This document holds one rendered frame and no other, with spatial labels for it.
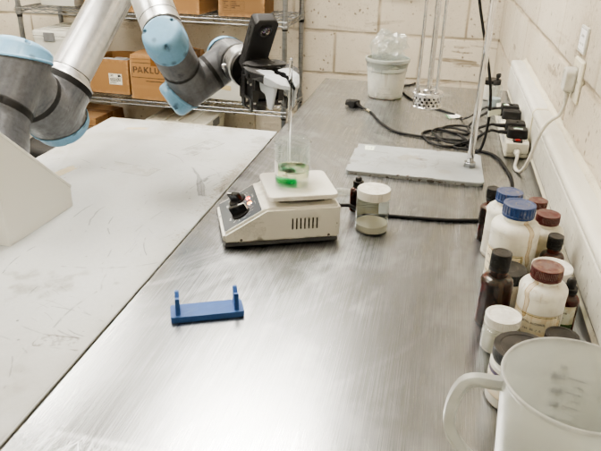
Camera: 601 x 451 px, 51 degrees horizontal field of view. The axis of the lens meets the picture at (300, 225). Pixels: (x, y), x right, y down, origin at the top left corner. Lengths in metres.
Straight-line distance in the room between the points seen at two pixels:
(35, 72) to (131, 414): 0.73
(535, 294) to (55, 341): 0.62
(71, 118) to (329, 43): 2.32
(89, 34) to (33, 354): 0.77
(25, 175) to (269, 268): 0.44
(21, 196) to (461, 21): 2.68
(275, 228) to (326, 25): 2.53
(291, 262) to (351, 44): 2.56
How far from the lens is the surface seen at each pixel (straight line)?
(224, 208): 1.14
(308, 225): 1.07
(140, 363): 0.82
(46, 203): 1.22
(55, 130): 1.37
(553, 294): 0.86
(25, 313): 0.96
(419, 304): 0.94
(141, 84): 3.44
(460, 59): 3.48
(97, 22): 1.45
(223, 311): 0.88
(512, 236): 0.97
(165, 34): 1.17
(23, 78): 1.26
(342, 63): 3.53
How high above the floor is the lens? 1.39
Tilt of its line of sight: 25 degrees down
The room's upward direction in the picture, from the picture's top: 2 degrees clockwise
